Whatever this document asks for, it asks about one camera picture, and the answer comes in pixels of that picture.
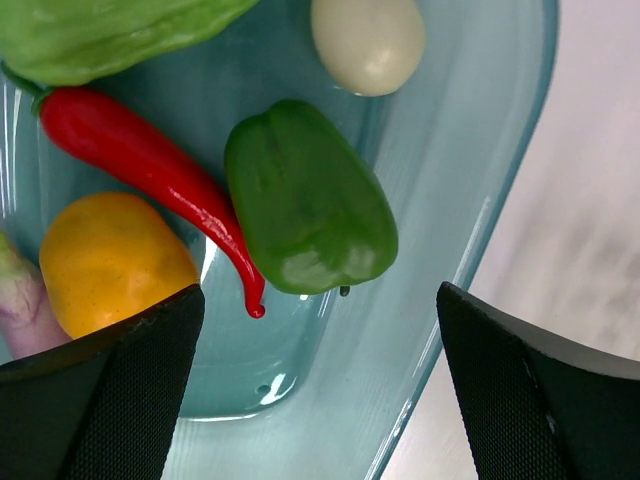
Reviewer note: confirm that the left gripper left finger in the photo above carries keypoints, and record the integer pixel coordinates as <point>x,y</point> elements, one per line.
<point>103,406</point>

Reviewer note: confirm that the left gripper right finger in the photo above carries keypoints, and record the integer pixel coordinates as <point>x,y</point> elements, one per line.
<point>536,405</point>

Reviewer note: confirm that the purple eggplant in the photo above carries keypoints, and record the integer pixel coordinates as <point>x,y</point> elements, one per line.
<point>28,324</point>

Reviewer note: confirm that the yellow orange fruit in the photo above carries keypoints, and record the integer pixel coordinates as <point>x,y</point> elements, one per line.
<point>109,256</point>

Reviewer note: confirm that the green bell pepper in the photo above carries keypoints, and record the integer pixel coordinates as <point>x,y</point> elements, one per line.
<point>313,214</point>

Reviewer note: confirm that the red chili pepper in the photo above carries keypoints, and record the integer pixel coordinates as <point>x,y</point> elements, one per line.
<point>102,132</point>

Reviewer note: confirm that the light green chayote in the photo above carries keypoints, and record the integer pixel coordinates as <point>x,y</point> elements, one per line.
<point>63,43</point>

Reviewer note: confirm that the blue plastic tray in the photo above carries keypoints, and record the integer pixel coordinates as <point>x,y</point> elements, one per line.
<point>322,386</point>

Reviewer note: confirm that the white egg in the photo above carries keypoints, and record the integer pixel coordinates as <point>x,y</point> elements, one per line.
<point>370,48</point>

